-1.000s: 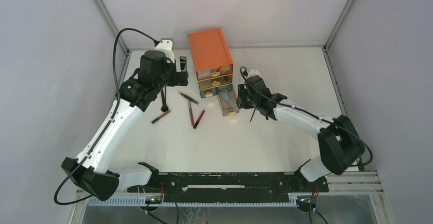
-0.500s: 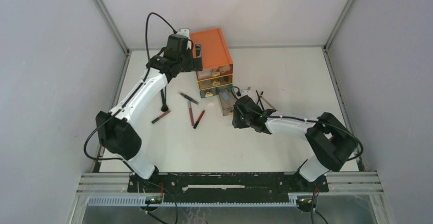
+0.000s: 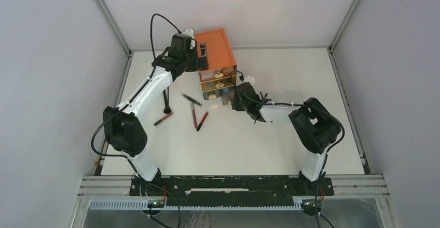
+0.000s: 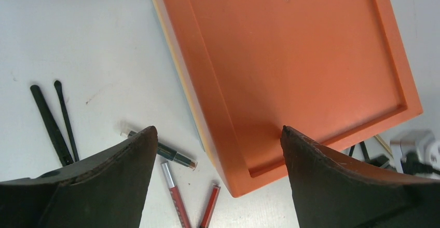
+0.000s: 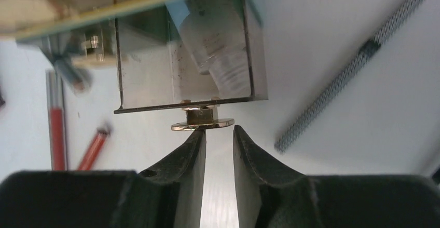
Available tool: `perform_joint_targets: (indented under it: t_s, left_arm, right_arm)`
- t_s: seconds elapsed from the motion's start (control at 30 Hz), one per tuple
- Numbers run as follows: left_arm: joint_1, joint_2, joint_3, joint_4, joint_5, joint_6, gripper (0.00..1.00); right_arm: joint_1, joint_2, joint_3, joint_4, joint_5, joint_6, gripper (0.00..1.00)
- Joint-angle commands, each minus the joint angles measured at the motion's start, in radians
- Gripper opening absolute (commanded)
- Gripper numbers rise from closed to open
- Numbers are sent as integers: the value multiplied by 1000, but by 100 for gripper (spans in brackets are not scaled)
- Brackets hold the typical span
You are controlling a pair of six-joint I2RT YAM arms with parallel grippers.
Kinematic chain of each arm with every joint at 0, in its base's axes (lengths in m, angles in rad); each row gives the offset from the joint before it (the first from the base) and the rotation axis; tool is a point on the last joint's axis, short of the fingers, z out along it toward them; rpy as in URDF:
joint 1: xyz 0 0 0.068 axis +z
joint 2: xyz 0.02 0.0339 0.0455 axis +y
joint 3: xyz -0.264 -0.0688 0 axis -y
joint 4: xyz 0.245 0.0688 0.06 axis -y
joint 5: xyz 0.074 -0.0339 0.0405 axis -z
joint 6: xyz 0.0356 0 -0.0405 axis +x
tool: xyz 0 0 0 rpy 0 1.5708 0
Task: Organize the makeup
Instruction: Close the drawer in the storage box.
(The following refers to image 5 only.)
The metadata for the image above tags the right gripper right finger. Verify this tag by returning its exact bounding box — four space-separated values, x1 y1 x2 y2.
233 125 439 227

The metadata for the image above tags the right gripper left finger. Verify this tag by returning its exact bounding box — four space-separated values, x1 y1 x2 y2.
1 131 206 227

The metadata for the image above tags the red lipstick black cap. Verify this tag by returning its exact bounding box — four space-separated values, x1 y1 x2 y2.
76 124 112 171

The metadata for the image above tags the clear drawer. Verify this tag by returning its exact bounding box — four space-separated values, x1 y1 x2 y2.
114 0 268 131

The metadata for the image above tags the orange three-drawer organizer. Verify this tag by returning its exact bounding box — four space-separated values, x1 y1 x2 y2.
0 0 265 72

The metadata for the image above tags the BB cream tube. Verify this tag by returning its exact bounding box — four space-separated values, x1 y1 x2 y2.
166 0 251 98

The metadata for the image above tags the pink lip gloss tube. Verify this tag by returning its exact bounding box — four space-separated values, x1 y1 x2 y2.
46 70 68 170

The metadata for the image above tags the dark concealer stick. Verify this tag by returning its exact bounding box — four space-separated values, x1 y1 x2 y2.
51 56 91 95

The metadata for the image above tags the grey silver pencil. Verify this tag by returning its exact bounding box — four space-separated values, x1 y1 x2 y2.
273 0 425 154

